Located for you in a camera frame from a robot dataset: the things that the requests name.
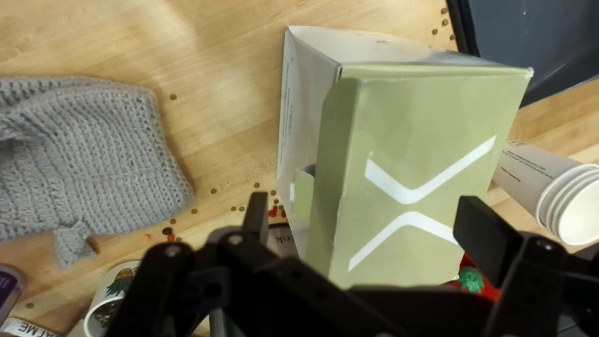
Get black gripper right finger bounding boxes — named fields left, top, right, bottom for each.
left=454, top=196, right=529, bottom=289

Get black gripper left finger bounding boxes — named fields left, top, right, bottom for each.
left=242, top=192, right=272, bottom=248

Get green and white cardboard box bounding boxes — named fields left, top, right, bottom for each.
left=276, top=25, right=536, bottom=293

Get red plate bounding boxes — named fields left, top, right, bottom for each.
left=458, top=252, right=506, bottom=306

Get white paper cup stack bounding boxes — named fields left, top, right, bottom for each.
left=493, top=139, right=599, bottom=250

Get grey knitted cloth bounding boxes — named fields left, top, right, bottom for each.
left=0, top=76, right=197, bottom=271

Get grey plastic dustpan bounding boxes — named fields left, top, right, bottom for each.
left=446, top=0, right=599, bottom=110

